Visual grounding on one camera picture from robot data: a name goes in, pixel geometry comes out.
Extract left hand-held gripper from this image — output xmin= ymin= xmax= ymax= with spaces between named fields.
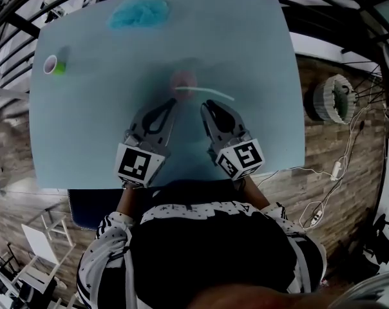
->
xmin=114 ymin=98 xmax=178 ymax=189

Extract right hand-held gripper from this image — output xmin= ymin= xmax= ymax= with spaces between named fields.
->
xmin=200 ymin=99 xmax=267 ymax=182

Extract white bendy straw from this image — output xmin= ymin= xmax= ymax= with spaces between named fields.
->
xmin=174 ymin=86 xmax=236 ymax=102

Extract clear pink cup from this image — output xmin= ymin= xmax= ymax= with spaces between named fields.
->
xmin=169 ymin=70 xmax=198 ymax=102

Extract person's left forearm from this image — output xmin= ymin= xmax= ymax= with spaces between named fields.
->
xmin=115 ymin=185 xmax=144 ymax=220

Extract person's right forearm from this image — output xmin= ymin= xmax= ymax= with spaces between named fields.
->
xmin=242 ymin=176 xmax=271 ymax=211

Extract green paper cup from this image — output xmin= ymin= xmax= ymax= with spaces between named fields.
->
xmin=43 ymin=54 xmax=68 ymax=76

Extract dark blue chair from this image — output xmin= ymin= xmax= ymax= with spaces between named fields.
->
xmin=67 ymin=188 xmax=144 ymax=230

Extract blue fluffy cloth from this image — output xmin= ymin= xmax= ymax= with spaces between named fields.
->
xmin=108 ymin=0 xmax=171 ymax=31

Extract woven grey basket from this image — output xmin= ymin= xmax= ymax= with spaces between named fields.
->
xmin=305 ymin=74 xmax=357 ymax=126

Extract black and white shirt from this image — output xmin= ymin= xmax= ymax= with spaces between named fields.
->
xmin=77 ymin=178 xmax=327 ymax=309

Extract black metal railing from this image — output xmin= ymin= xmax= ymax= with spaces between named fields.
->
xmin=0 ymin=0 xmax=389 ymax=89

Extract person's face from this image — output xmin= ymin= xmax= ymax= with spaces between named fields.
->
xmin=181 ymin=285 xmax=343 ymax=309

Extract bicycle wheel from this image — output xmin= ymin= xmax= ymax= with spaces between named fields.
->
xmin=355 ymin=40 xmax=389 ymax=109

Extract black office chair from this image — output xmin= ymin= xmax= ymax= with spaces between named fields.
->
xmin=363 ymin=212 xmax=389 ymax=275

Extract white cable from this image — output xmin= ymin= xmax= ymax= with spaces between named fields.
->
xmin=255 ymin=168 xmax=334 ymax=188

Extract white power strip with cable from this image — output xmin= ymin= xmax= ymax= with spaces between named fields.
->
xmin=313 ymin=120 xmax=366 ymax=221

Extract white frame stool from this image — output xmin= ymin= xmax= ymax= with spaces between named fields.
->
xmin=20 ymin=211 xmax=76 ymax=267

